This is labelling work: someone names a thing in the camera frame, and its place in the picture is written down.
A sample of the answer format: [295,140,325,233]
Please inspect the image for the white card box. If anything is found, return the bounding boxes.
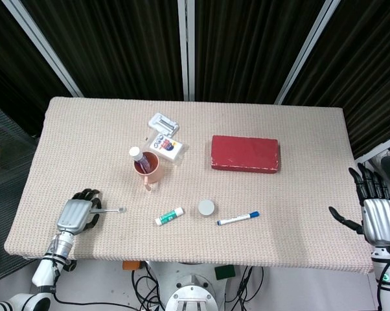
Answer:
[148,132,187,163]

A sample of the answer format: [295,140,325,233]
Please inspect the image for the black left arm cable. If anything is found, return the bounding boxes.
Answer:
[52,290,144,310]

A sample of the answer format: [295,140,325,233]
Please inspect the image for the pink ribbed cup with handle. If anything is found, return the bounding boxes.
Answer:
[132,151,166,194]

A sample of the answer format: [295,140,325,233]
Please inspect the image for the beige waffle tablecloth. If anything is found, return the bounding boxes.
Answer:
[3,96,374,275]

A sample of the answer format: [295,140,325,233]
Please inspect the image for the red brick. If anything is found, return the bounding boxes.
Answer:
[210,135,282,176]

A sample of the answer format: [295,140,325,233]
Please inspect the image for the white marker with blue cap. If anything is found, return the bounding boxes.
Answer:
[216,211,261,227]

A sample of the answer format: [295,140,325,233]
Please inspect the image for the white robot torso base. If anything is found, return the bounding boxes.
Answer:
[146,260,235,311]

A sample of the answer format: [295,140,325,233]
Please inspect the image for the green box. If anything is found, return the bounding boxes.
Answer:
[214,264,236,281]

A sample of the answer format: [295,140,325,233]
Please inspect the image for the grey round cap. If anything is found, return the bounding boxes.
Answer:
[197,199,216,218]

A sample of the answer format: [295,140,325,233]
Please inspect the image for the green white glue stick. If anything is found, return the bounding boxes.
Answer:
[154,207,185,227]

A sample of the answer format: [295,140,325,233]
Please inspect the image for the black mesh screen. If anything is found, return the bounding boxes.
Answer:
[0,96,39,286]

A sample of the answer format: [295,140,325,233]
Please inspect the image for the black pleated curtain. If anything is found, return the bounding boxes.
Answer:
[19,0,185,101]
[282,0,390,159]
[0,0,73,137]
[194,0,326,104]

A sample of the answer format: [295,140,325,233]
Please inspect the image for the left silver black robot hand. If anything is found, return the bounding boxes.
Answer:
[56,188,103,236]

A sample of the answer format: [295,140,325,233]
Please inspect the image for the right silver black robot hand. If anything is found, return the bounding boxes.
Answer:
[328,163,390,249]

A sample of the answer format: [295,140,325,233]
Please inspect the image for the white frame post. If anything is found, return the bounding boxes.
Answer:
[274,0,341,105]
[177,0,196,101]
[0,0,84,97]
[353,132,390,163]

